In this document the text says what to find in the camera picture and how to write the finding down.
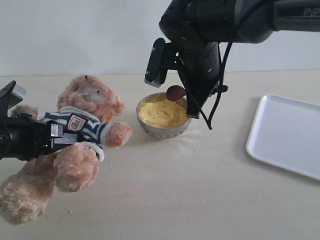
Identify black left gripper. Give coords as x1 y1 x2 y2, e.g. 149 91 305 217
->
0 113 78 161

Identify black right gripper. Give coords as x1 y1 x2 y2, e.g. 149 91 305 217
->
172 42 220 119

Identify dark red wooden spoon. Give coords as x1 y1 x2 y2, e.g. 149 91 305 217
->
165 85 229 102

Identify pink teddy bear striped sweater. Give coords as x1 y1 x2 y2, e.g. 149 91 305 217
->
0 74 133 225

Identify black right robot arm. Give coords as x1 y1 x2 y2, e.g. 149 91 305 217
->
159 0 320 99

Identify yellow millet grains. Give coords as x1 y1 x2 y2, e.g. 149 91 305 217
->
138 99 189 129

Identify metal bowl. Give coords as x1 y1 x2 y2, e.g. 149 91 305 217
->
136 92 192 139

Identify white rectangular plastic tray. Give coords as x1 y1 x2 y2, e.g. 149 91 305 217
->
246 94 320 180

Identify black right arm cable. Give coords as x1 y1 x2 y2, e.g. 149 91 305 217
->
179 0 276 130

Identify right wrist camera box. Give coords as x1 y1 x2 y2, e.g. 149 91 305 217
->
144 38 166 88

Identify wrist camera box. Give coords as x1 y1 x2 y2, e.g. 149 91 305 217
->
0 80 27 115
144 38 166 88

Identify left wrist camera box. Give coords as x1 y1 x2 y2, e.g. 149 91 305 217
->
0 80 27 115

